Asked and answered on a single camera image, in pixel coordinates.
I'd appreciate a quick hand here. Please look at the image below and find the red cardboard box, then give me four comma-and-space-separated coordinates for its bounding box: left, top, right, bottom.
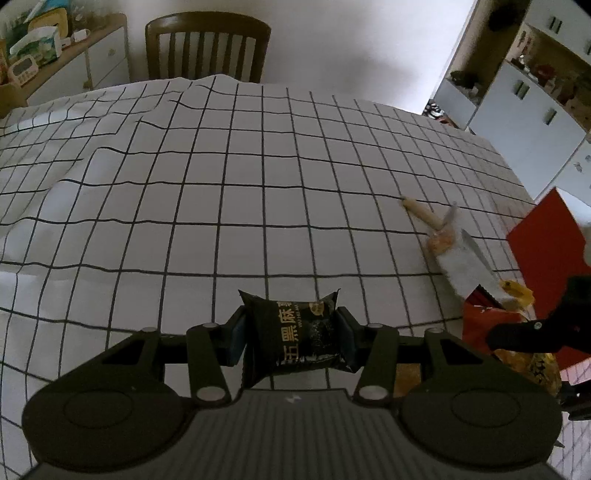
507, 188, 590, 370

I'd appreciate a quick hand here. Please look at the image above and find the wrapped sausage stick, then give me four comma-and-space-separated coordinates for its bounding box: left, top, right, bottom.
402, 198, 445, 230

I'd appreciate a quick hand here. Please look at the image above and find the wooden sideboard with drawers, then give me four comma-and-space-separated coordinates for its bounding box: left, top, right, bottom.
1, 13, 130, 116

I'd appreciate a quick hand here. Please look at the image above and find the black sesame snack packet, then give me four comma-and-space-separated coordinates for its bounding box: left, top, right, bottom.
240, 291, 358, 389

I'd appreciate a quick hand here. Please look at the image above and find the silver white chips bag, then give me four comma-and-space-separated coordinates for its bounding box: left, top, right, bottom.
423, 205, 513, 307

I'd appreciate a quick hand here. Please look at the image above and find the yellow M&Ms bag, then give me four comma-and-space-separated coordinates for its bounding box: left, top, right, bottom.
499, 280, 535, 317

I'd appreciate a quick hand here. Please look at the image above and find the white checkered tablecloth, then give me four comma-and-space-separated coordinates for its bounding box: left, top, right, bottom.
0, 74, 591, 480

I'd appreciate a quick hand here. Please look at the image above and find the white digital clock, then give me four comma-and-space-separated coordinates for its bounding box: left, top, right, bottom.
8, 55, 39, 87

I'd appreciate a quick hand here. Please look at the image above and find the white wall cabinet shelving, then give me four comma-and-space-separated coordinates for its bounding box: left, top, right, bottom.
433, 0, 590, 202

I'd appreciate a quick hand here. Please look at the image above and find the red yellow chips bag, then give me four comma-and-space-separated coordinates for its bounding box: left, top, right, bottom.
392, 285, 562, 400

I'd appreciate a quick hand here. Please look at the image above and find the brown wooden chair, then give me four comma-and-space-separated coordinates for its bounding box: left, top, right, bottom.
145, 11, 271, 83

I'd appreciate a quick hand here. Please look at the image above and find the green white tissue box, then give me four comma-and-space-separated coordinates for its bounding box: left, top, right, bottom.
9, 26, 62, 67

